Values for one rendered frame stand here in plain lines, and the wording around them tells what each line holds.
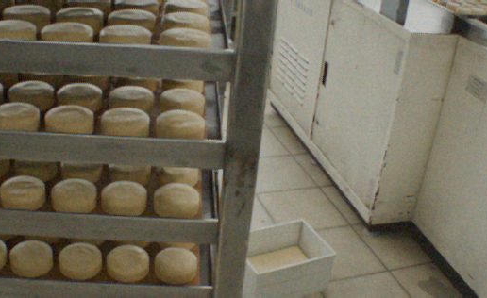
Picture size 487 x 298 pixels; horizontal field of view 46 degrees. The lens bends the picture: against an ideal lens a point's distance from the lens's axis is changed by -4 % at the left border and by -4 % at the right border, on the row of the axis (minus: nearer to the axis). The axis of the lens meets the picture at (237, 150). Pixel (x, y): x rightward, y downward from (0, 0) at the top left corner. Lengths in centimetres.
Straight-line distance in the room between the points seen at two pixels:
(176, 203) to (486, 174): 148
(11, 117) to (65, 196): 10
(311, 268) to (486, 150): 68
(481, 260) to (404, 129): 52
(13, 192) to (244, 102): 28
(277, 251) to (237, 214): 155
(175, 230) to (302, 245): 156
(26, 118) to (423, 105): 169
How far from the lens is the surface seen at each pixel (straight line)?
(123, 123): 61
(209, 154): 57
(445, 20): 211
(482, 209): 204
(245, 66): 51
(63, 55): 55
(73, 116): 62
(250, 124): 53
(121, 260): 71
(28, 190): 67
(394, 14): 210
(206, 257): 75
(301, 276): 197
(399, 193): 229
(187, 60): 54
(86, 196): 66
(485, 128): 200
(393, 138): 214
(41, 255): 73
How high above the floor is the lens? 132
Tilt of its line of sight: 27 degrees down
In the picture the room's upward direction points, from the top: 6 degrees clockwise
